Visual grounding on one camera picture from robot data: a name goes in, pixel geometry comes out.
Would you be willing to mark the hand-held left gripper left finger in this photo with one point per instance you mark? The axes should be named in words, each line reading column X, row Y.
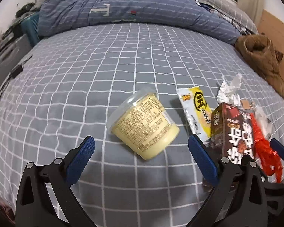
column 81, row 160

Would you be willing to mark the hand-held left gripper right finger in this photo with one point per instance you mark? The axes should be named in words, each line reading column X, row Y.
column 201, row 160

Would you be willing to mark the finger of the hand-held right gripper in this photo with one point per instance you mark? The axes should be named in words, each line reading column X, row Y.
column 278, row 186
column 282, row 152

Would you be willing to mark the red plastic bag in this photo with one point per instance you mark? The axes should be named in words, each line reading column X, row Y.
column 262, row 146

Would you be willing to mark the brown snack box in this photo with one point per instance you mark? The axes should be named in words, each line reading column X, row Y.
column 229, row 132

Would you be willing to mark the yellow snack packet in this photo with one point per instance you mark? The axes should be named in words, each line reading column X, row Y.
column 196, row 104

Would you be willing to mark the yellow plastic cup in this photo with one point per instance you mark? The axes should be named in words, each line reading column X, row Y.
column 142, row 125

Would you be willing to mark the clear plastic bag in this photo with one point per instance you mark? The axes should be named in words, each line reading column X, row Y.
column 262, row 118

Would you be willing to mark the small brown paper tag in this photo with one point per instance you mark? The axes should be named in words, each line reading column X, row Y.
column 245, row 103

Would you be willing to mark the crumpled white tissue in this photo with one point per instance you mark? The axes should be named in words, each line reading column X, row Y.
column 227, row 92

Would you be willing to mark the grey checked bed sheet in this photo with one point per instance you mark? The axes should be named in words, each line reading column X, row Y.
column 85, row 87

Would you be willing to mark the brown quilted jacket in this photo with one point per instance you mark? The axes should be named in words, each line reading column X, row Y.
column 260, row 56

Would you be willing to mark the wooden headboard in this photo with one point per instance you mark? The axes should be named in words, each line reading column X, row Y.
column 279, row 35

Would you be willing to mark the grey suitcase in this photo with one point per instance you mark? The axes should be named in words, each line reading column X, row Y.
column 9, row 52

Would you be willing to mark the blue plastic stool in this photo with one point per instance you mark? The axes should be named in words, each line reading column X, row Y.
column 30, row 28

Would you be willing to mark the plaid cloth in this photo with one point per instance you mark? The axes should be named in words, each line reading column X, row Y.
column 229, row 20

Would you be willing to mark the grey checked pillow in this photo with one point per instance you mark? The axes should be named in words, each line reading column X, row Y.
column 227, row 7

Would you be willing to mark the beige curtain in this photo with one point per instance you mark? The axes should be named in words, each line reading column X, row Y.
column 250, row 0

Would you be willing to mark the dark cloth pile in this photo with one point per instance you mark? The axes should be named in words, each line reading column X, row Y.
column 26, row 8

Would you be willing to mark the blue striped quilt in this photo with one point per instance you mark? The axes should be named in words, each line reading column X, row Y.
column 144, row 7

